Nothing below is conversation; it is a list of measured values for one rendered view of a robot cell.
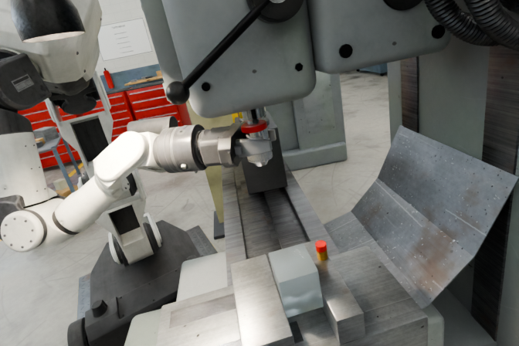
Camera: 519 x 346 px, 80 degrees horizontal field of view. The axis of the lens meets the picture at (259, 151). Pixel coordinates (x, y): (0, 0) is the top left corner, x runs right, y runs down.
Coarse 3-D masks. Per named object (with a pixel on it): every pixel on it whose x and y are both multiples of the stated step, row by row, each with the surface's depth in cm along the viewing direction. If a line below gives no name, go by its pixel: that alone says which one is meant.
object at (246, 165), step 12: (276, 132) 86; (276, 144) 87; (276, 156) 88; (252, 168) 89; (264, 168) 89; (276, 168) 89; (252, 180) 90; (264, 180) 90; (276, 180) 91; (252, 192) 91
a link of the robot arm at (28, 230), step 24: (0, 144) 58; (24, 144) 60; (0, 168) 58; (24, 168) 60; (0, 192) 58; (24, 192) 59; (48, 192) 65; (0, 216) 58; (24, 216) 56; (24, 240) 57
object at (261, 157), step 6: (258, 132) 53; (264, 132) 54; (246, 138) 54; (252, 138) 53; (258, 138) 53; (264, 138) 54; (252, 156) 55; (258, 156) 54; (264, 156) 55; (270, 156) 56; (252, 162) 55; (258, 162) 55
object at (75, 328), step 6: (84, 318) 113; (72, 324) 109; (78, 324) 108; (84, 324) 110; (72, 330) 106; (78, 330) 106; (84, 330) 108; (72, 336) 104; (78, 336) 104; (84, 336) 105; (72, 342) 103; (78, 342) 103; (84, 342) 103
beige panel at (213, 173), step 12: (192, 120) 225; (204, 120) 227; (216, 120) 228; (228, 120) 229; (216, 168) 240; (216, 180) 243; (216, 192) 247; (216, 204) 250; (216, 216) 268; (216, 228) 251
